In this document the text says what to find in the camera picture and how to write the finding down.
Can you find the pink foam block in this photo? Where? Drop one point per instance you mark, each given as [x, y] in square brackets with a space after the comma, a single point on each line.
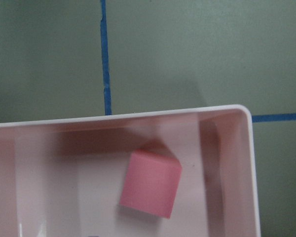
[151, 183]

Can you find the pink plastic bin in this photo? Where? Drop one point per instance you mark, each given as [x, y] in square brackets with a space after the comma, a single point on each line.
[64, 177]

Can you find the blue tape side strip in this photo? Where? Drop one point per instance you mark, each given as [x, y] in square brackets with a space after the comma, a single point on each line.
[274, 117]

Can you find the blue tape centre strip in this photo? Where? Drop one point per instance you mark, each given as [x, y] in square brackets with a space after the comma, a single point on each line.
[105, 59]

